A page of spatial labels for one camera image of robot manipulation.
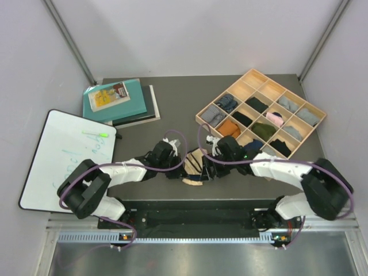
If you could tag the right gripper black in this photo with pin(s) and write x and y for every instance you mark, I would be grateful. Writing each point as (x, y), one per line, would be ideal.
(207, 173)

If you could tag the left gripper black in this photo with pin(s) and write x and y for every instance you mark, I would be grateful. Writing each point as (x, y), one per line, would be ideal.
(177, 172)

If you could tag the beige underwear navy trim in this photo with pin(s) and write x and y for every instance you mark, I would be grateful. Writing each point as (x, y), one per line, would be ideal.
(193, 166)

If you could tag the grey underwear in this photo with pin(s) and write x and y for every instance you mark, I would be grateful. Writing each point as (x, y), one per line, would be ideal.
(288, 104)

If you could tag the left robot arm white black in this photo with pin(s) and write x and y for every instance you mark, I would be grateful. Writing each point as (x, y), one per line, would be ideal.
(84, 192)

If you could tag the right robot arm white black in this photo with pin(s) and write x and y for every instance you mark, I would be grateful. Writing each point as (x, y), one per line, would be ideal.
(323, 190)

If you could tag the dark grey book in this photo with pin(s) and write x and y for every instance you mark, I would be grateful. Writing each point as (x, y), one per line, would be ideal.
(152, 113)

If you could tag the orange rolled garment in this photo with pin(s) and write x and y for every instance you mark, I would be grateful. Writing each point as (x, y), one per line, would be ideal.
(229, 128)

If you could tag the navy blue rolled garment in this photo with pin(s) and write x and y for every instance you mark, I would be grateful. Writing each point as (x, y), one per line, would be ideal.
(254, 146)

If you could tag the striped grey rolled garment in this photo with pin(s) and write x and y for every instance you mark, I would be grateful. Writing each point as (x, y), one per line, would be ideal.
(213, 115)

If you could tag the grey rolled garment bottom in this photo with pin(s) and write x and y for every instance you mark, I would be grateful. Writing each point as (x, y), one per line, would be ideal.
(269, 151)

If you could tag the black rolled garment middle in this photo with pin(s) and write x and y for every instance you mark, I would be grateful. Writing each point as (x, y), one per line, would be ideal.
(242, 118)

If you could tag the black rolled garment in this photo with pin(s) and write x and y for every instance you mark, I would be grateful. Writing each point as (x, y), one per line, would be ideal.
(256, 104)
(242, 118)
(281, 147)

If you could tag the green marker pen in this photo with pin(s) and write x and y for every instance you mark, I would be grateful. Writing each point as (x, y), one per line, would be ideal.
(96, 134)

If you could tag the navy patterned rolled garment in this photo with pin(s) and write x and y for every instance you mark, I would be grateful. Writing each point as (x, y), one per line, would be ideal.
(227, 103)

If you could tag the teal book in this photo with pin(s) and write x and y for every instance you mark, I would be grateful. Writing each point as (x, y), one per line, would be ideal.
(134, 106)

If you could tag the black rolled garment lower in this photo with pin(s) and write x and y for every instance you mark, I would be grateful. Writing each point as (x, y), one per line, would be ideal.
(281, 147)

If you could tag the wooden compartment tray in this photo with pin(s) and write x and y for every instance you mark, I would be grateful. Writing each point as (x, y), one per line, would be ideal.
(256, 84)

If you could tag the small illustrated paperback book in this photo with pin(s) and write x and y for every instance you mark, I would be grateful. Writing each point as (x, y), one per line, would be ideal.
(103, 97)

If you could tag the black rolled garment upper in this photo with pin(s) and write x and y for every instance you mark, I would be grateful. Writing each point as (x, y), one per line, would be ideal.
(256, 104)

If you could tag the pink rolled garment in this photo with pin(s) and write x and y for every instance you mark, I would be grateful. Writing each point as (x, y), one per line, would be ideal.
(277, 120)

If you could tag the grey rolled garment middle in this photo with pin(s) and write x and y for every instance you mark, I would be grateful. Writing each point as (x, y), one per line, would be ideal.
(293, 132)

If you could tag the grey rolled garment right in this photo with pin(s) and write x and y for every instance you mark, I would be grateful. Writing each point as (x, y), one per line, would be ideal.
(308, 117)

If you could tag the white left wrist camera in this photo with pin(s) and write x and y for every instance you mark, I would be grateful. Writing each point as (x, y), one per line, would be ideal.
(174, 143)

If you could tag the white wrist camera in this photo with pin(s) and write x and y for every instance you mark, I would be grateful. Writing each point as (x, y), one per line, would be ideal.
(213, 141)
(174, 143)

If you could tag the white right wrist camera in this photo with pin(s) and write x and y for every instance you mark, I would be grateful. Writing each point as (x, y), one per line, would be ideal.
(213, 141)

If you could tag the whiteboard black frame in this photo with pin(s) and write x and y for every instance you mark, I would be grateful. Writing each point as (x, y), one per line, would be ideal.
(61, 148)

